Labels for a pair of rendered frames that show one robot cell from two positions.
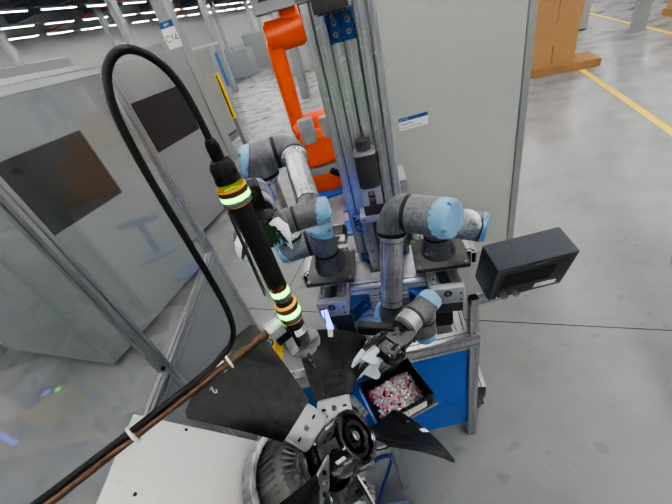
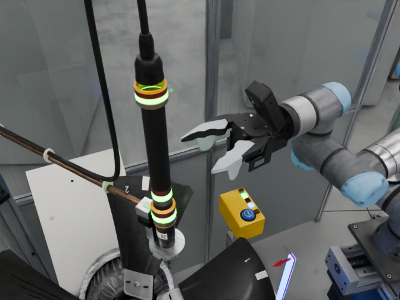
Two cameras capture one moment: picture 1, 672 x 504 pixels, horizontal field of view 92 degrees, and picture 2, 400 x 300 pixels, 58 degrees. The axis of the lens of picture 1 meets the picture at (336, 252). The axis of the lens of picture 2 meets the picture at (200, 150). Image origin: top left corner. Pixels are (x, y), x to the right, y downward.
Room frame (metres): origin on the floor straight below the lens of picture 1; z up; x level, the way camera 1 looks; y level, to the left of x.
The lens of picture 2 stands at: (0.33, -0.27, 2.06)
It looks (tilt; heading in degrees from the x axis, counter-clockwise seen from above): 42 degrees down; 63
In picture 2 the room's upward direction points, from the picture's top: straight up
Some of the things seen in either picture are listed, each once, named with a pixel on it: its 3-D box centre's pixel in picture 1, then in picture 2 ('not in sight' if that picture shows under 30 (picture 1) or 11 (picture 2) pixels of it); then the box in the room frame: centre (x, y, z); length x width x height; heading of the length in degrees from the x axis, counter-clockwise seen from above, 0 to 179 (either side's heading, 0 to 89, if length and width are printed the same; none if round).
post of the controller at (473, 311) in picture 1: (473, 315); not in sight; (0.78, -0.43, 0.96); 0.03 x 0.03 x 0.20; 87
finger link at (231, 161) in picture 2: (285, 238); (233, 166); (0.57, 0.09, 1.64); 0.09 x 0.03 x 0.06; 28
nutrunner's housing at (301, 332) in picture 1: (270, 270); (159, 171); (0.45, 0.12, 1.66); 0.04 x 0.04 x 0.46
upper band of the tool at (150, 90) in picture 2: (235, 194); (151, 93); (0.45, 0.12, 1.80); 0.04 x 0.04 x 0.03
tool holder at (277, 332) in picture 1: (293, 331); (161, 227); (0.45, 0.13, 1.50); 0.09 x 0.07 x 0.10; 122
